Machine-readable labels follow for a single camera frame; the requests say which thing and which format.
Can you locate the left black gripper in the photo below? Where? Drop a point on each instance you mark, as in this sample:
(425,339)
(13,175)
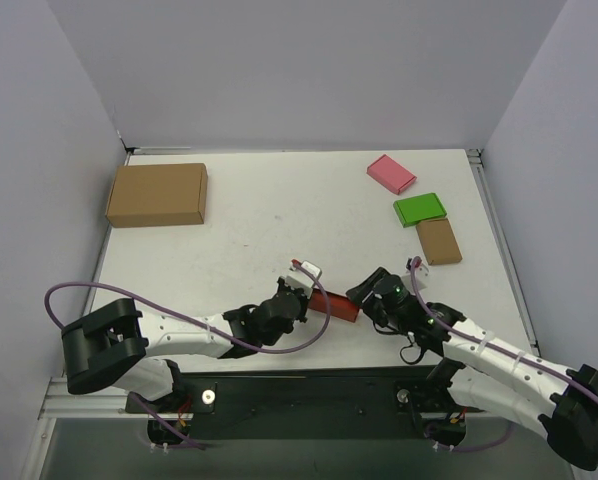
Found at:
(295,295)

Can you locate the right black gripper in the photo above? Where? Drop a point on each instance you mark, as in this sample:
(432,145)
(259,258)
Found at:
(370,285)

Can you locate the red paper box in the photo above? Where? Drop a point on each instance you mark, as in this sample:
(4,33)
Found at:
(340,306)

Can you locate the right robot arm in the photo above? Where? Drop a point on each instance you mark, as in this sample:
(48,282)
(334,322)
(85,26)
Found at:
(558,403)

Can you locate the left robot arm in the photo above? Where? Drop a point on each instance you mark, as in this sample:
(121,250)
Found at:
(118,345)

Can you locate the small brown cardboard box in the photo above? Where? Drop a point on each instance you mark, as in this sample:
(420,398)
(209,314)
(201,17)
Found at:
(438,242)

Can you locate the green paper box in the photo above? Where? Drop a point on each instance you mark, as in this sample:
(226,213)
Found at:
(413,210)

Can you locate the pink paper box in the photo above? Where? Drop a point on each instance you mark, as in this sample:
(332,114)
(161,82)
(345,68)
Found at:
(390,174)

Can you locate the large brown cardboard box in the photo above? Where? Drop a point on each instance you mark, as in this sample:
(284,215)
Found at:
(158,195)

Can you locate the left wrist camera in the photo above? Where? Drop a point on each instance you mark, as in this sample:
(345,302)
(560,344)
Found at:
(302,275)

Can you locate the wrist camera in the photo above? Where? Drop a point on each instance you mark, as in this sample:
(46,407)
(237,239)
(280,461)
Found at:
(416,275)
(302,275)

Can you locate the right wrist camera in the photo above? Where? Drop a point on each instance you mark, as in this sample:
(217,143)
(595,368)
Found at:
(416,275)

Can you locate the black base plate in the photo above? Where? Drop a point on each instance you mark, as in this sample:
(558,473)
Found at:
(329,404)

